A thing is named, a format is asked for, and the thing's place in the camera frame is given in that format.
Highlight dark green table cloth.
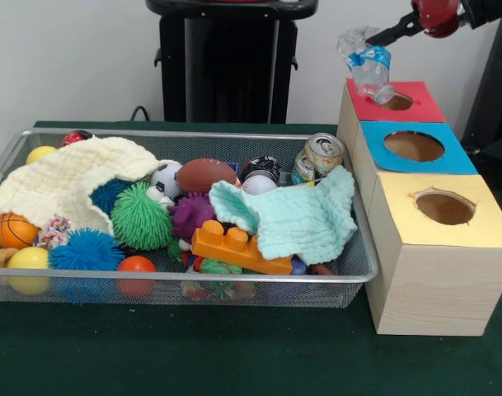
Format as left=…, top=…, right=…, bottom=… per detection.
left=0, top=120, right=502, bottom=396

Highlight mint knitted cloth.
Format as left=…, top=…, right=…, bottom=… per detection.
left=208, top=164, right=359, bottom=266

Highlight black upright panel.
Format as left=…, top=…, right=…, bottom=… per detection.
left=460, top=16, right=502, bottom=153

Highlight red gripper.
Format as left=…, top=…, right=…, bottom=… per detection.
left=364, top=0, right=462, bottom=47

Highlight wooden box with three holes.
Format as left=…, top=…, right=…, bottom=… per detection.
left=335, top=78, right=502, bottom=337

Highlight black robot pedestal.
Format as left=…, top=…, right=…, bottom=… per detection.
left=145, top=0, right=320, bottom=125

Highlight green spiky rubber ball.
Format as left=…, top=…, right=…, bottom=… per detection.
left=110, top=181, right=176, bottom=252

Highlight orange toy basketball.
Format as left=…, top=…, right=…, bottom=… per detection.
left=0, top=212, right=41, bottom=250

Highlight crushed clear plastic bottle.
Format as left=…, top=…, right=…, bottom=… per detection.
left=336, top=25, right=396, bottom=104

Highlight purple spiky rubber toy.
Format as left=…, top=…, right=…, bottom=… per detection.
left=167, top=193, right=217, bottom=243

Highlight brown toy football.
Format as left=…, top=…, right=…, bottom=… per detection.
left=175, top=158, right=238, bottom=194

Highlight blue spiky rubber ball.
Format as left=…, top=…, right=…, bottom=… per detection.
left=48, top=229, right=127, bottom=272

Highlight crushed drink can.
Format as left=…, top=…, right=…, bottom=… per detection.
left=291, top=132, right=345, bottom=186

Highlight yellow smooth ball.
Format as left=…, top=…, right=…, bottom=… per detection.
left=6, top=246, right=52, bottom=296

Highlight silver mesh bin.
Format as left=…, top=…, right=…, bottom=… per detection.
left=0, top=127, right=379, bottom=309

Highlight black cable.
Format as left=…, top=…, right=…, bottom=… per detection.
left=129, top=105, right=153, bottom=123

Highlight cream knitted cloth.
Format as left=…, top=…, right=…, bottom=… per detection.
left=0, top=136, right=181, bottom=237

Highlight orange toy building block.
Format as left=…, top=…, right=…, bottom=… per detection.
left=190, top=219, right=295, bottom=276

